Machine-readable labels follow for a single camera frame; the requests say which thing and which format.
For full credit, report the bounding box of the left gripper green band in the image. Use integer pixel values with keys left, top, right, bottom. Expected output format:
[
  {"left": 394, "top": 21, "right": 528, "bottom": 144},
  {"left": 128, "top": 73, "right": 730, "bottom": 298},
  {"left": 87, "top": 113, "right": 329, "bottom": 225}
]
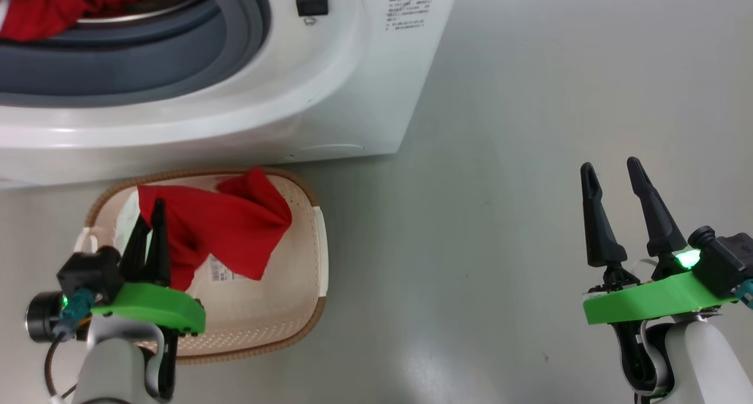
[{"left": 91, "top": 198, "right": 206, "bottom": 338}]

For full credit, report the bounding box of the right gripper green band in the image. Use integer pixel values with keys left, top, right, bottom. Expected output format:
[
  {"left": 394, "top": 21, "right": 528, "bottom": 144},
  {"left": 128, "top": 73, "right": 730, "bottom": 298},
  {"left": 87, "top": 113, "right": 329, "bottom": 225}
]
[{"left": 579, "top": 156, "right": 737, "bottom": 326}]

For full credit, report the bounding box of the red garment white trim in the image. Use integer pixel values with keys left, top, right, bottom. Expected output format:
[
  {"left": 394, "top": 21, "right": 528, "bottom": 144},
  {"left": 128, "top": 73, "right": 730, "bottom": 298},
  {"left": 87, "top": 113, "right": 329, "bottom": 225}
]
[
  {"left": 136, "top": 168, "right": 294, "bottom": 292},
  {"left": 0, "top": 0, "right": 202, "bottom": 42}
]

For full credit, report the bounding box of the basket product label sticker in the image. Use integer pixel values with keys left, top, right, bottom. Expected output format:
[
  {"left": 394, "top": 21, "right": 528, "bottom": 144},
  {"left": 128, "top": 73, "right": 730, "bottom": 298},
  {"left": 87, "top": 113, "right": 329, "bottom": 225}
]
[{"left": 208, "top": 256, "right": 251, "bottom": 285}]

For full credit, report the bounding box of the cream perforated laundry basket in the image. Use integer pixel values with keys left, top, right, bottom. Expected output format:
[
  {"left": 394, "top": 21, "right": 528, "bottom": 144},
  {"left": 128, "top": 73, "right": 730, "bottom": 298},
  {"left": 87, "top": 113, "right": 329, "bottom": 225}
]
[{"left": 75, "top": 168, "right": 329, "bottom": 365}]

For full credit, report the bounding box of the grey rubber door gasket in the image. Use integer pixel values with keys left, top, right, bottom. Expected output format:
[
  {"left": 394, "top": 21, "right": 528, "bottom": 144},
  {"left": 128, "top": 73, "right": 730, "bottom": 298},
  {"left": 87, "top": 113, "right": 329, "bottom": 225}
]
[{"left": 0, "top": 0, "right": 272, "bottom": 108}]

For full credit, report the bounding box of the steel washing drum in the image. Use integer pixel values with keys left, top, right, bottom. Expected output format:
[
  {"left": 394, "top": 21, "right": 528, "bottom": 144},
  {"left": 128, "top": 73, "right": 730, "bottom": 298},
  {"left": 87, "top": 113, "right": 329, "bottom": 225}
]
[{"left": 75, "top": 0, "right": 211, "bottom": 26}]

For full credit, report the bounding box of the white front-load washing machine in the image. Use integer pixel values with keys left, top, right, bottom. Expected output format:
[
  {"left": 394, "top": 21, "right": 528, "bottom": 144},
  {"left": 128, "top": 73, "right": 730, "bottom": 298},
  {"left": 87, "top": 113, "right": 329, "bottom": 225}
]
[{"left": 0, "top": 0, "right": 461, "bottom": 191}]

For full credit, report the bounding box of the black door lock slot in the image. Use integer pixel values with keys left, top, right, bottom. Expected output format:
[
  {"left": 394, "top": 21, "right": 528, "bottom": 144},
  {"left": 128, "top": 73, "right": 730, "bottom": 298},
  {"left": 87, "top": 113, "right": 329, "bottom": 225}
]
[{"left": 295, "top": 0, "right": 329, "bottom": 18}]

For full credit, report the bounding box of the teal left camera connector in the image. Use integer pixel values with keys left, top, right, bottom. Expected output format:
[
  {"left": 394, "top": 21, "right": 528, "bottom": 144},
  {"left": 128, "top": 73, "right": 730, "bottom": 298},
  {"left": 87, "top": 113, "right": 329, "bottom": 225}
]
[{"left": 53, "top": 288, "right": 96, "bottom": 340}]

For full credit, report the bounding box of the dark left arm cable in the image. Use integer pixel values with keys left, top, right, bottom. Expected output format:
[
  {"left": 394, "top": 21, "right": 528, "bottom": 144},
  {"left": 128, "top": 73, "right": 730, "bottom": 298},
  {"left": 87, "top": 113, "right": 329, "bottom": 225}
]
[{"left": 44, "top": 332, "right": 78, "bottom": 402}]

